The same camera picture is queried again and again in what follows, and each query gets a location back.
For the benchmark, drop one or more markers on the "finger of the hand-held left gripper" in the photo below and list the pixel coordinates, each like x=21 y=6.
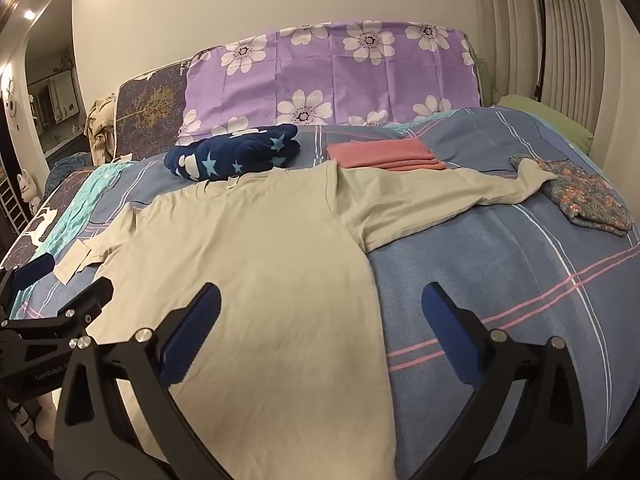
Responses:
x=75 y=315
x=32 y=270

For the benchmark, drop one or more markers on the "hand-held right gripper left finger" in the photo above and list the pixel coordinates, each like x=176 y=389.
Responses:
x=192 y=340

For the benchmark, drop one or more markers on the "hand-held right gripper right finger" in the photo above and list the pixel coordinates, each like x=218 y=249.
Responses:
x=450 y=340

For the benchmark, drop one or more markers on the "beige t-shirt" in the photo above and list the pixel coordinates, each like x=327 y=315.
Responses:
x=250 y=270

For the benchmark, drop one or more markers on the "white cat figurine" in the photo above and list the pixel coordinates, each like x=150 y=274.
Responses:
x=27 y=190

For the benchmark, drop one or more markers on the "teal cloth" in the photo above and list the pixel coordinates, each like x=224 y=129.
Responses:
x=85 y=200

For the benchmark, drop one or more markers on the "blue plaid blanket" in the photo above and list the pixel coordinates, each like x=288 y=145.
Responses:
x=500 y=260

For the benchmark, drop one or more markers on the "beige clothing pile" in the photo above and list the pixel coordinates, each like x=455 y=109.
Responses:
x=100 y=130

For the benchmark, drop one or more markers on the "navy star print cloth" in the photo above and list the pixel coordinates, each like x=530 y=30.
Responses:
x=225 y=155

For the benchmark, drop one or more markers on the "dark tree print cover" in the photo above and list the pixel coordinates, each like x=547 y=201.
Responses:
x=145 y=110

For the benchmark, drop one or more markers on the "grey floral garment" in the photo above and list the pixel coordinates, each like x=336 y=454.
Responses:
x=585 y=195

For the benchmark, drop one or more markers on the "folded pink cloth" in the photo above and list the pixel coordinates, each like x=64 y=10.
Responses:
x=385 y=152

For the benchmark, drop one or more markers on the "green pillow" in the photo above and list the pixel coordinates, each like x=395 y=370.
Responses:
x=550 y=120
x=482 y=77

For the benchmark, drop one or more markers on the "purple flower print sheet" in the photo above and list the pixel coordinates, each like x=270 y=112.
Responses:
x=325 y=75

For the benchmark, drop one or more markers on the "white pleated curtain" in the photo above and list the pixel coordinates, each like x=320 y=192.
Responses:
x=590 y=60

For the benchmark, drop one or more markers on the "black floor lamp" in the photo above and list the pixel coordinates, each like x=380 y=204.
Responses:
x=540 y=35

